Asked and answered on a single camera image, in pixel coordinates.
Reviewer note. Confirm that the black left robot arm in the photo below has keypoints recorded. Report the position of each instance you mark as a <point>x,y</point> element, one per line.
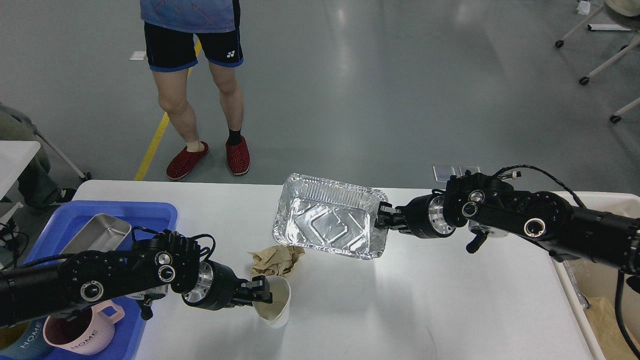
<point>66,284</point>

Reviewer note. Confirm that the left floor outlet plate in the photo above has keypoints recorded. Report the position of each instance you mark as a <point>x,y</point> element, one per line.
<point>443,173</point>

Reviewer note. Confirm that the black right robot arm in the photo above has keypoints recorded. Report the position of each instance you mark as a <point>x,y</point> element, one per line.
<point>488,202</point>

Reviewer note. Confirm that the brown paper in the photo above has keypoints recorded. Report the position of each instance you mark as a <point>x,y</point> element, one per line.
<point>276,260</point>

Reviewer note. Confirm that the dark blue home mug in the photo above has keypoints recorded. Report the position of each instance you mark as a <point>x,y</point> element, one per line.
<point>24,341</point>

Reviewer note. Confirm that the white paper cup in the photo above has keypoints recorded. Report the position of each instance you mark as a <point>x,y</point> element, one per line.
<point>277,313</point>

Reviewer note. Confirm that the aluminium foil tray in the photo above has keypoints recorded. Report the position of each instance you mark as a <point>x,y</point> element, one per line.
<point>330,216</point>

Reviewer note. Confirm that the white wheeled chair base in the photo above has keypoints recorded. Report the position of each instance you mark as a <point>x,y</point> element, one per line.
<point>593,51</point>

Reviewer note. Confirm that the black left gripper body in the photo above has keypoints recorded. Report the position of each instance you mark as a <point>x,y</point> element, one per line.
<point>217,287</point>

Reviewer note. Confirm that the stainless steel rectangular container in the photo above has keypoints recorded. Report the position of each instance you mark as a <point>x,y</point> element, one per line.
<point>103,232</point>

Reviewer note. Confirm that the pink home mug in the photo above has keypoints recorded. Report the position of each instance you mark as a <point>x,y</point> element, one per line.
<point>89,333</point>

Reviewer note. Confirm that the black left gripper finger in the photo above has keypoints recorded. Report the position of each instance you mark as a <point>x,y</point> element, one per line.
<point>246,300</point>
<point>257,286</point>

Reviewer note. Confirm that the seated person at left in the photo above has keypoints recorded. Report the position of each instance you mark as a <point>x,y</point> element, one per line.
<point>37,188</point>

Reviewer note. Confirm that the beige plastic bin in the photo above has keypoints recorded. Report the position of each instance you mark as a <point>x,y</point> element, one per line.
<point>590,287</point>

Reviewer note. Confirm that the small white side table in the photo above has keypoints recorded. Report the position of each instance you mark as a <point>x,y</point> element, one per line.
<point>15,155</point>

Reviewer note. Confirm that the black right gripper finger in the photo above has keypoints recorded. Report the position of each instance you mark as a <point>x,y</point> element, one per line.
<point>385,209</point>
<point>386,224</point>

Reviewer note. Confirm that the blue plastic tray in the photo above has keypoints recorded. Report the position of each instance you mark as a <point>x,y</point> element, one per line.
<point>65,223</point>

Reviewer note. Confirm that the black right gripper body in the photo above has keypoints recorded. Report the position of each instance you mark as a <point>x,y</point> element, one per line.
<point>423,217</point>

